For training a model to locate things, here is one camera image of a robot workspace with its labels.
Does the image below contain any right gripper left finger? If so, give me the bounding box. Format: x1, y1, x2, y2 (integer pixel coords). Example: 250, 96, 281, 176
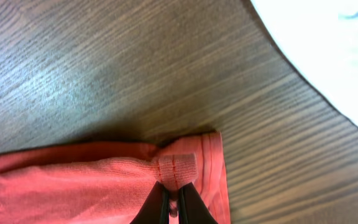
131, 182, 169, 224

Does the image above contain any red printed t-shirt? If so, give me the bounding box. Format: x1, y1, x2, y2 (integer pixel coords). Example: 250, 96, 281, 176
0, 133, 231, 223

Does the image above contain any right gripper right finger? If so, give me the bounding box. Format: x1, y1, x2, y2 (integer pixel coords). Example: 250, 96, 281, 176
178, 183, 218, 224

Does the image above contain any white crumpled t-shirt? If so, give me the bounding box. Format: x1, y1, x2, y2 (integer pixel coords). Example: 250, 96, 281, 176
251, 0, 358, 126

